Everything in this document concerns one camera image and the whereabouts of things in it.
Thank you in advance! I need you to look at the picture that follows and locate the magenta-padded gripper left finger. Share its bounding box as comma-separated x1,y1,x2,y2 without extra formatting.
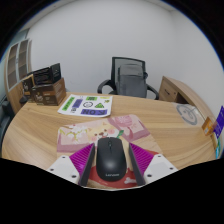
46,142,96,187

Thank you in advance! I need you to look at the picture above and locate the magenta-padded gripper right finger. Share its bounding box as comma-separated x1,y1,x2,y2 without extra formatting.
128,142,179,186

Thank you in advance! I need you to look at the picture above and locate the black computer mouse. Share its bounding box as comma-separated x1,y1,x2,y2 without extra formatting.
95,137,128,183

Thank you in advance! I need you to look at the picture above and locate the white sticker sheet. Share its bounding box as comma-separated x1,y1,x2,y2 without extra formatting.
57,94,114,118

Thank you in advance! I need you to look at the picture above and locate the orange-brown box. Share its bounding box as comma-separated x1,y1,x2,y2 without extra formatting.
201,116,219,137

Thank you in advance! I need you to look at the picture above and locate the large brown cardboard box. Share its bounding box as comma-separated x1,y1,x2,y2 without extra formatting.
30,77,67,107

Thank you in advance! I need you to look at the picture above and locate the black armchair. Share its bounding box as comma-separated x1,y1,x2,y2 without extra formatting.
0,99,15,144

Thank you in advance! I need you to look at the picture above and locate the purple standing card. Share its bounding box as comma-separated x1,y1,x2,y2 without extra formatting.
213,105,224,139

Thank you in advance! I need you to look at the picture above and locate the wooden side desk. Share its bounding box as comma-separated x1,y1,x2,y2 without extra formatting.
158,75,214,118

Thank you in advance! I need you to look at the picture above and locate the grey backpack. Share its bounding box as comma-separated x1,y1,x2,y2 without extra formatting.
116,63,148,98

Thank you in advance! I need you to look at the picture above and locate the black cardboard box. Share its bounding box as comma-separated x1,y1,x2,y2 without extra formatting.
32,62,62,86

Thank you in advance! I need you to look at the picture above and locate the wooden shelf unit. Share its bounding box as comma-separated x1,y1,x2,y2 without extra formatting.
3,38,33,114

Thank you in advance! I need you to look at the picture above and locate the black mesh office chair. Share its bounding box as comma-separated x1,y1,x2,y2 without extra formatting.
97,56,160,100

